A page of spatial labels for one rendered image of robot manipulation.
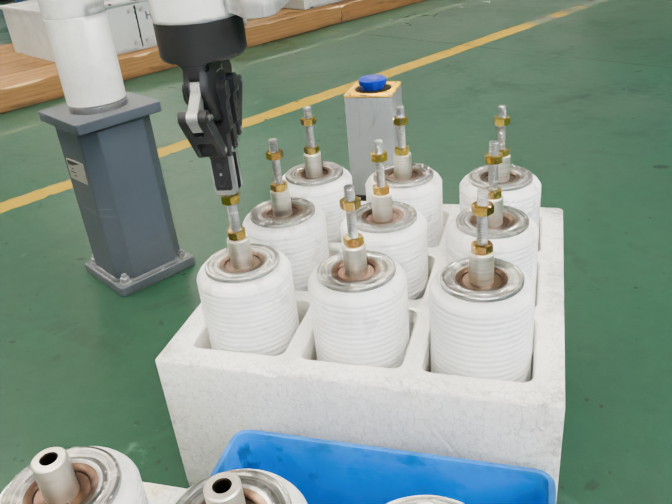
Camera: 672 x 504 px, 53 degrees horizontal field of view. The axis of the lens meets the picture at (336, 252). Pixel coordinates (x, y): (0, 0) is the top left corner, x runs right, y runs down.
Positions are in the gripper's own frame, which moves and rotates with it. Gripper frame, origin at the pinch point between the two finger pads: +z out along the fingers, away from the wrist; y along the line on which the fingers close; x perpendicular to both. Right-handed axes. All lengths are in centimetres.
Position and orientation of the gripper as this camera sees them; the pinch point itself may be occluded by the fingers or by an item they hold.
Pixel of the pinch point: (226, 171)
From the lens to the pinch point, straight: 64.9
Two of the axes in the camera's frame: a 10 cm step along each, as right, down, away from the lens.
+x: 9.9, -0.2, -1.5
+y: -1.2, 4.9, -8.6
